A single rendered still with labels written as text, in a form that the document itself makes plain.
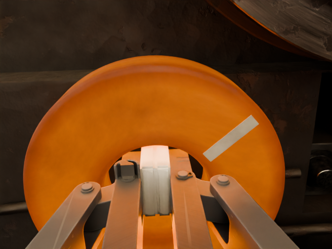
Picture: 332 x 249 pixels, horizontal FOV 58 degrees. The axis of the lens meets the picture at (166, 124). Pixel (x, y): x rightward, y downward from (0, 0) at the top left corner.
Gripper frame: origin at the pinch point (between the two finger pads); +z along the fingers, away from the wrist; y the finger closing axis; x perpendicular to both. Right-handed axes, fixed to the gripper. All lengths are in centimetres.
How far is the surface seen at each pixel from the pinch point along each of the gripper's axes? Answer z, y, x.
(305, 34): 3.7, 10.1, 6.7
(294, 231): 8.9, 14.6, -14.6
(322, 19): 3.7, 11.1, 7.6
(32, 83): 13.3, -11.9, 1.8
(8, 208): 11.3, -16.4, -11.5
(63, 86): 13.2, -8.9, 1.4
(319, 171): 13.8, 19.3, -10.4
